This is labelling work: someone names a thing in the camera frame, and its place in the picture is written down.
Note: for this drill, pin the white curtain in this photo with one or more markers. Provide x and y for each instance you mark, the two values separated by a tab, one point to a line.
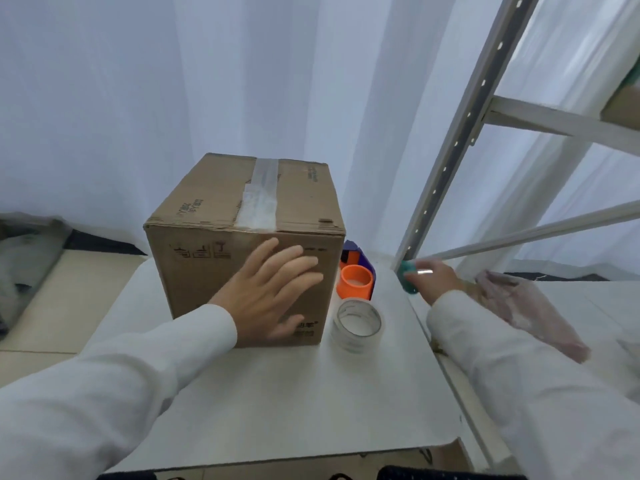
150	94

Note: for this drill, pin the person's left thumb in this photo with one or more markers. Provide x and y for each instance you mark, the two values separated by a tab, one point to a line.
289	328

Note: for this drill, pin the white metal shelf rack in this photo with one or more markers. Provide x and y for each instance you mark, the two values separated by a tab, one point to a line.
465	119

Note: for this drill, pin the orange and blue tape dispenser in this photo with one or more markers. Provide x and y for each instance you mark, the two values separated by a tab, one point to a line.
356	282

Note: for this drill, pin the person's left little finger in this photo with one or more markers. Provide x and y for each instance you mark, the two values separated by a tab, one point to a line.
262	253

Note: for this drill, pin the person's right forearm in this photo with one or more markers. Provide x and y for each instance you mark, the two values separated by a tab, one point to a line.
530	384

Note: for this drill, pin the person's right hand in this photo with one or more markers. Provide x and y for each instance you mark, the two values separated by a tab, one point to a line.
440	282

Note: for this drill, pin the person's left middle finger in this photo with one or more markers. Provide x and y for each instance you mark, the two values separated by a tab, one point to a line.
299	269

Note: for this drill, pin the brown cardboard box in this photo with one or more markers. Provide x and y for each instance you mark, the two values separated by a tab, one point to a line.
210	214

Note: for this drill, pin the clear tape roll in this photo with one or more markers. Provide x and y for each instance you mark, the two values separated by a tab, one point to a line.
356	327

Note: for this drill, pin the person's right fingers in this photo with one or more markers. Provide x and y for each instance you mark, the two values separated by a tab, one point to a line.
420	277

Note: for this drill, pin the teal utility knife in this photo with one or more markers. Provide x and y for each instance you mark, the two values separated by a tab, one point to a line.
406	268

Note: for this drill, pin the grey cloth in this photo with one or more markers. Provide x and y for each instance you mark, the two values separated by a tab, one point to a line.
25	274

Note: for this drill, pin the person's left hand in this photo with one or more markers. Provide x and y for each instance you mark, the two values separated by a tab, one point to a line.
255	302

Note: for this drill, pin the person's left forearm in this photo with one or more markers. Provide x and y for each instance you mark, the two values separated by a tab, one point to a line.
100	394

